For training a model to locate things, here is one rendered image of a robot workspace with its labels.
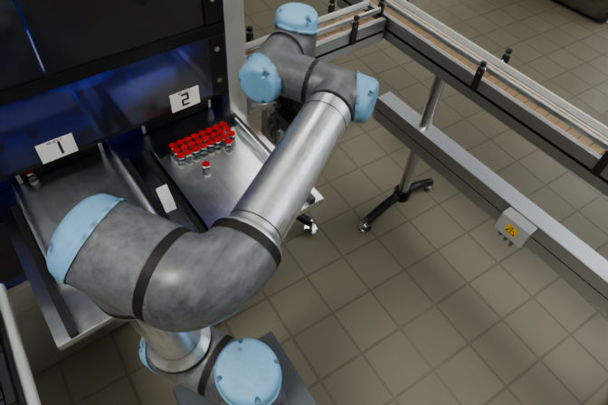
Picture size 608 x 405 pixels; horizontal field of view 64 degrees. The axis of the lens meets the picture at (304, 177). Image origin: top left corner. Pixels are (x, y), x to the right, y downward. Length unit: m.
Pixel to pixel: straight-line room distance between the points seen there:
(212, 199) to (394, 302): 1.13
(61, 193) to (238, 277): 0.91
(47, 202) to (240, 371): 0.71
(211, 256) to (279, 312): 1.56
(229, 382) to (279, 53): 0.56
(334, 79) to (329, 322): 1.46
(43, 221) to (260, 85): 0.75
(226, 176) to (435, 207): 1.42
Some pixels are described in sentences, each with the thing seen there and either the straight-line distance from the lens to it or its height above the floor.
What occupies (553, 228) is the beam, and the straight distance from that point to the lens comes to 1.91.
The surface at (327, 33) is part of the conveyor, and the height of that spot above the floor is 0.93.
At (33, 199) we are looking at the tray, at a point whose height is 0.88.
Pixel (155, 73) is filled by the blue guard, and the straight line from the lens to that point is 1.28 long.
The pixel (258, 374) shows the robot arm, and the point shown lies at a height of 1.01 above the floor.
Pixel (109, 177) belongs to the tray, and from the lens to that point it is 1.39.
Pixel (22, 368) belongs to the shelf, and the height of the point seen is 0.80.
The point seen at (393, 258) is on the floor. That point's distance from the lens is 2.29.
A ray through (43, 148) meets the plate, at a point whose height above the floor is 1.04.
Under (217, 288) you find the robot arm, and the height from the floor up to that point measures 1.41.
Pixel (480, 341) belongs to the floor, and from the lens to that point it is 2.21.
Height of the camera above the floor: 1.88
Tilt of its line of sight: 49 degrees down
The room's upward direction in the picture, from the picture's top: 5 degrees clockwise
